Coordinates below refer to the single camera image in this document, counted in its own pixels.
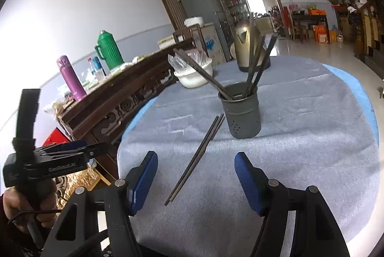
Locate small white freezer cabinet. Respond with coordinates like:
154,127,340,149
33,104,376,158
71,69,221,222
200,23,227,67

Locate clear plastic bag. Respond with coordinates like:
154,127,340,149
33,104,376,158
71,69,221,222
167,49,210,73

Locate green thermos flask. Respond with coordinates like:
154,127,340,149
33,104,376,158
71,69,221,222
94,30,124,70

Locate dark wooden side table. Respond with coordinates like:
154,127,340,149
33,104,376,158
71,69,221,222
292,14,331,44

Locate brass electric kettle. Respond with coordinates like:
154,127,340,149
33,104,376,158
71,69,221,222
233,21,265,72

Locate dark metal chopstick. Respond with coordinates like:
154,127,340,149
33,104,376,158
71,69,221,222
251,34,278,93
173,49,234,100
243,34,265,97
170,113,224,202
164,116,219,206
244,12,255,97

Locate dark metal utensil cup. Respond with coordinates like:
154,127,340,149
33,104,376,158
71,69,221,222
218,82,261,139

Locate person left hand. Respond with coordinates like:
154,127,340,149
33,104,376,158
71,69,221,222
3,180,57,234

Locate purple water bottle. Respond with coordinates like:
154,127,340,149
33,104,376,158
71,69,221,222
57,55,87,101

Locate grey refrigerator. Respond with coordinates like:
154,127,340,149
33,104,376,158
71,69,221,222
177,0,232,62

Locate white plastic basin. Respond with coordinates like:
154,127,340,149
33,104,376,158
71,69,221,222
173,64,208,89

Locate carved dark wooden sideboard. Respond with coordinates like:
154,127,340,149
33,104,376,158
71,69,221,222
57,40,193,183

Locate grey towel table mat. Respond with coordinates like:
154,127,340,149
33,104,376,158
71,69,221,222
118,57,380,256

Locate blue table cover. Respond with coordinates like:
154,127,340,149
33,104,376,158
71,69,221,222
323,64,379,145

